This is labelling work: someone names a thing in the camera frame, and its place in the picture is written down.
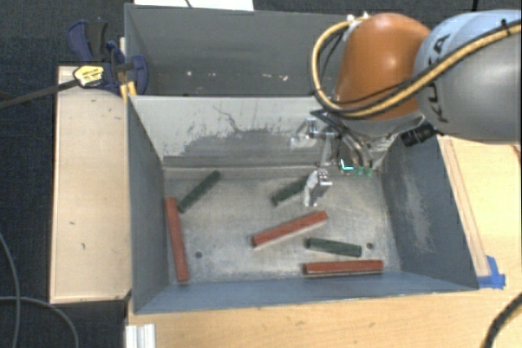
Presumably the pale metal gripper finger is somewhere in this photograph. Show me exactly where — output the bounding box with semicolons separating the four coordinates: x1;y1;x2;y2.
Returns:
312;173;334;205
303;170;323;209

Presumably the dark green flat block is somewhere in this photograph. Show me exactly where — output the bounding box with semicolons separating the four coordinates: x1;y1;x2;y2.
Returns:
176;170;223;214
305;237;363;259
270;174;311;207

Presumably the red-brown flat block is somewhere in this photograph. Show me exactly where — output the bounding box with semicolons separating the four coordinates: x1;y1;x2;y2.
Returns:
302;258;385;279
250;209;330;251
164;196;192;285

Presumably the grey metal bin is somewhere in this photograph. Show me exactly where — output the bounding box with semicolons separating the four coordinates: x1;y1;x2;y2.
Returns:
123;2;480;315

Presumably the pale wood flat board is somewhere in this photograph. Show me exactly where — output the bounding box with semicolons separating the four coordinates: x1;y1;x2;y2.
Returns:
48;64;134;305

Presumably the black cylinder on white bracket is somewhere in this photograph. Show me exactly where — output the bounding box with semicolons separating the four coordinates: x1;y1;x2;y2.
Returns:
369;124;436;173

